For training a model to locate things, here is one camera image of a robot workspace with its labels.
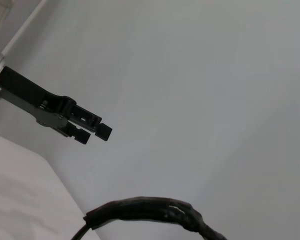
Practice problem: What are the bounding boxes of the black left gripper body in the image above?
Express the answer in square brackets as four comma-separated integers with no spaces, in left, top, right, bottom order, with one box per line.
[0,66,77,131]

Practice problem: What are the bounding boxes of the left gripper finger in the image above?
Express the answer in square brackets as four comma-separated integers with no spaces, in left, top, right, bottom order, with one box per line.
[69,100,113,143]
[58,121,92,146]

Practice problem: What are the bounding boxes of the black round teapot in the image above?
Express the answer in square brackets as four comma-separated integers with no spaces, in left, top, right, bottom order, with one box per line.
[73,195,230,240]

